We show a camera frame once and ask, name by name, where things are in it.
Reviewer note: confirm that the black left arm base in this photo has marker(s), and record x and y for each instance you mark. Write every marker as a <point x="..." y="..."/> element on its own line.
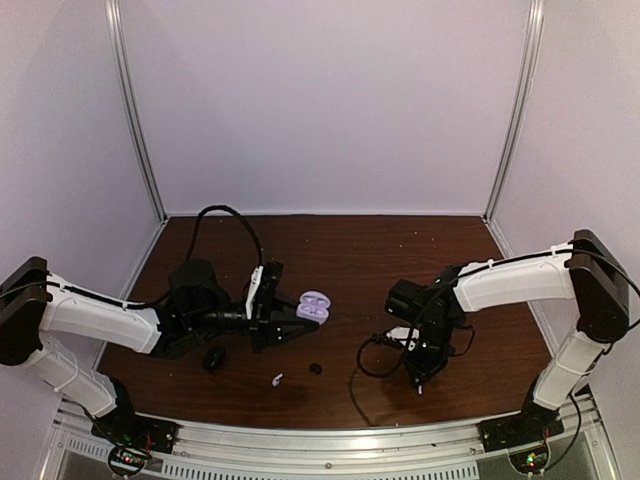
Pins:
<point x="122" y="426"/>

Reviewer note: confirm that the left aluminium frame post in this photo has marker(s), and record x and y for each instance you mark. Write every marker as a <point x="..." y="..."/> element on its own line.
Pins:
<point x="132" y="115"/>

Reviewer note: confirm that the right circuit board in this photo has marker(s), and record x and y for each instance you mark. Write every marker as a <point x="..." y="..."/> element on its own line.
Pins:
<point x="530" y="461"/>

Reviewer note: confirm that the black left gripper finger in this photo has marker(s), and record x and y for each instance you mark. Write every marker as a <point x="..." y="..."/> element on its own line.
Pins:
<point x="286" y="304"/>
<point x="283" y="333"/>

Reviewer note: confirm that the right aluminium frame post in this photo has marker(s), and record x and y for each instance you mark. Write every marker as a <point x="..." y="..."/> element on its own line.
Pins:
<point x="529" y="60"/>

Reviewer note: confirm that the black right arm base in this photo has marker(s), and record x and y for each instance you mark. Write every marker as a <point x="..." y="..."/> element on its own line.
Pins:
<point x="532" y="424"/>

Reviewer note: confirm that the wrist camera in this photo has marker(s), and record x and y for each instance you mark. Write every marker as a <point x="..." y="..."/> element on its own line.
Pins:
<point x="404" y="337"/>
<point x="262" y="287"/>

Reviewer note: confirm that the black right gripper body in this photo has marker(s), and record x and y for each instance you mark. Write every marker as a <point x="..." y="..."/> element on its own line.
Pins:
<point x="435" y="352"/>

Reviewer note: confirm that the white earbud left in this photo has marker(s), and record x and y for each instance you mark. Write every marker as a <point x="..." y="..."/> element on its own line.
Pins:
<point x="277" y="380"/>

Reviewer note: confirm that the circuit board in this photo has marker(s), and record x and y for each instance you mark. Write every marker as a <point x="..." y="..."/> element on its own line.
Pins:
<point x="126" y="462"/>
<point x="530" y="461"/>

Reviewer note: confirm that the aluminium frame post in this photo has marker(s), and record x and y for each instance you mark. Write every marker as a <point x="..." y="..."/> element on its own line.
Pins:
<point x="132" y="115"/>
<point x="529" y="60"/>

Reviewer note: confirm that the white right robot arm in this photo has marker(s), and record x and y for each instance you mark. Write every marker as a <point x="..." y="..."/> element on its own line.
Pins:
<point x="582" y="269"/>

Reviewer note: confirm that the black oval charging case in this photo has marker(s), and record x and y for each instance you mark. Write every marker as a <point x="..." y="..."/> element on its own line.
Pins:
<point x="214" y="358"/>

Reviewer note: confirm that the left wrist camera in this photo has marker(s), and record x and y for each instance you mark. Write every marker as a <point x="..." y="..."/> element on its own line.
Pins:
<point x="262" y="287"/>

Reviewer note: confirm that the left circuit board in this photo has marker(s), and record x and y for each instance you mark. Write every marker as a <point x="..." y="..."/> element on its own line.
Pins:
<point x="126" y="462"/>

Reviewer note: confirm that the black earbud small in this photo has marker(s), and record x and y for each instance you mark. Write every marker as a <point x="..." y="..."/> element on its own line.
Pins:
<point x="315" y="368"/>

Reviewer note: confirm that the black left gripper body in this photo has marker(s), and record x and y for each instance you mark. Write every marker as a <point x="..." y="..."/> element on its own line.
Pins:
<point x="259" y="327"/>

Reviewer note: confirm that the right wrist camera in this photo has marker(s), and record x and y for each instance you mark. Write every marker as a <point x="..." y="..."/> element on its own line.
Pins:
<point x="404" y="337"/>

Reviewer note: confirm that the lilac earbud charging case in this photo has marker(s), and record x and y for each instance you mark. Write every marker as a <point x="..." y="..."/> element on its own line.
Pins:
<point x="313" y="306"/>

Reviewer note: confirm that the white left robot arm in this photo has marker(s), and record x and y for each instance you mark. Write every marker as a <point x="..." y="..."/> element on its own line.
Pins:
<point x="35" y="303"/>

